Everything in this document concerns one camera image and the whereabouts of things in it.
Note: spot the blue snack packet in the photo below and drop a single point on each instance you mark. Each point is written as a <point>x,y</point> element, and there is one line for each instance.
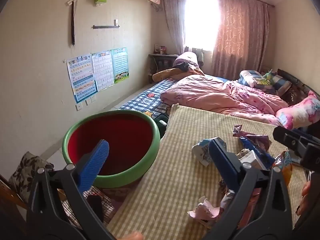
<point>267,158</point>

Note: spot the black wall bracket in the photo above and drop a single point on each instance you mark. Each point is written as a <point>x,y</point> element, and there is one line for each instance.
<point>106,26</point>

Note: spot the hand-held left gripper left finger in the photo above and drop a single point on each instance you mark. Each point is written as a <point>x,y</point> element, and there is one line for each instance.
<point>96,160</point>

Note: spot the dark wooden headboard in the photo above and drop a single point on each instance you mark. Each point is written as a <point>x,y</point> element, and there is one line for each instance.
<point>300,85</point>

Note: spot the checkered tablecloth table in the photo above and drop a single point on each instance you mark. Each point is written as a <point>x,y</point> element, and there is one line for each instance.
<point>175,155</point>

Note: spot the blue striped wall poster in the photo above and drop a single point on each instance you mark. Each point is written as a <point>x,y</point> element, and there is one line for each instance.
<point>81,77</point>

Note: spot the blue white plaid pillow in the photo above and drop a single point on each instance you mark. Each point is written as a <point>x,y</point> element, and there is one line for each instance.
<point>250,78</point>

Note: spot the pink patterned curtain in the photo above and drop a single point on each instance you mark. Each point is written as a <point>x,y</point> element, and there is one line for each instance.
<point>240,35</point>

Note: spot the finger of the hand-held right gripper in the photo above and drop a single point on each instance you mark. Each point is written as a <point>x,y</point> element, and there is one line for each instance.
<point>292,138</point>

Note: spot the white chart wall poster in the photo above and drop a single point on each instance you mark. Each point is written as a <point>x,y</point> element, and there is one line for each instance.
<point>103,70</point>

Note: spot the small items on desk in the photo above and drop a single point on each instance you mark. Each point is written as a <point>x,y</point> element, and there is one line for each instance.
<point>161,50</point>

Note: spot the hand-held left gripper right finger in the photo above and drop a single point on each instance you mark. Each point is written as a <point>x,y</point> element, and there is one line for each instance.
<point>222,165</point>

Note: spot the crumpled white blue carton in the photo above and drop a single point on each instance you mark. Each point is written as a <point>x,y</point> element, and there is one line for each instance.
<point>205,150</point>

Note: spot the red basin with green rim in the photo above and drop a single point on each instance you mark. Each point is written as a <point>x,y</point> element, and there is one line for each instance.
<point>130,135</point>

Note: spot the pink floral quilt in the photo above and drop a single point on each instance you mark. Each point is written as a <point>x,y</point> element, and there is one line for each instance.
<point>212,92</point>

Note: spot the pink floral pillow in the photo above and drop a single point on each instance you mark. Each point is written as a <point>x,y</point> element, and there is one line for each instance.
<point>300,112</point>

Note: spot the floral chair cushion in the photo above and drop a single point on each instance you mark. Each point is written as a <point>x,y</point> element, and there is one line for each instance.
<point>27,172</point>

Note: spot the torn pink white wrapper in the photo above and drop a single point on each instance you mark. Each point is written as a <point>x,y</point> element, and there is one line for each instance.
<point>205,211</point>

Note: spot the green plush toy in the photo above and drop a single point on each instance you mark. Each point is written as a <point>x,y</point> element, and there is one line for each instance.
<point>268,74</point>

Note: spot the rolled pink blanket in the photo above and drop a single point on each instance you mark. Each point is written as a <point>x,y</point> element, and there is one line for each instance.
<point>186,57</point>

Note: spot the person's right hand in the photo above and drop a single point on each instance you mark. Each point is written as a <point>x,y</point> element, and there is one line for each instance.
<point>305,191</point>

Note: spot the dark green bag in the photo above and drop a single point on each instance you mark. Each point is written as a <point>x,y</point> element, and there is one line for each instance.
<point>161,127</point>

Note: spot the blue grid wall poster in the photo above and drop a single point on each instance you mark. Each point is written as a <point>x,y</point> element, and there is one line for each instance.
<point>120,65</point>

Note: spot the small white carton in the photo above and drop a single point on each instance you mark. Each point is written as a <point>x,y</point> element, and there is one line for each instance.
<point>251,158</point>

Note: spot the dark clothing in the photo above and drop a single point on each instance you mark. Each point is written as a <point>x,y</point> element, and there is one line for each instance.
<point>183,66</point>

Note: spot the brown yellow blanket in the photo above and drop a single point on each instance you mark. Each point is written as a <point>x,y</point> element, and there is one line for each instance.
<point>165,73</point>

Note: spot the dark desk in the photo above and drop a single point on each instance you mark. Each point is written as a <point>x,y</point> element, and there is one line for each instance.
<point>160,62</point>

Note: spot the dark plaid pillow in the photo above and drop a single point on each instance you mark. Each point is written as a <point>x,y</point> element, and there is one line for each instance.
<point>281,83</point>

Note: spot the double white wall socket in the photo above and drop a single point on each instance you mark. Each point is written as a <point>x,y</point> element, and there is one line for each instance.
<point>90,100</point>

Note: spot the grey lilac curtain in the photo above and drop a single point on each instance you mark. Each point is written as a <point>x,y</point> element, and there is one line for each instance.
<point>175,22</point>

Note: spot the pink purple snack bag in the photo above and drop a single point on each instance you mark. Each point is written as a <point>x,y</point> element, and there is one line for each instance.
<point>260,140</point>

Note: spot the person's left hand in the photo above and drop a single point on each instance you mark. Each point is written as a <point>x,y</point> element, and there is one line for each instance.
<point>133,236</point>

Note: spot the bright window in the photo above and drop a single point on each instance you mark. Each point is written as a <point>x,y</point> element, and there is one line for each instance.
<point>201,20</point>

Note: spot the blue plaid bedsheet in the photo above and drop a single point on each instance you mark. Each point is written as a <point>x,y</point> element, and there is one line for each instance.
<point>147,97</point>

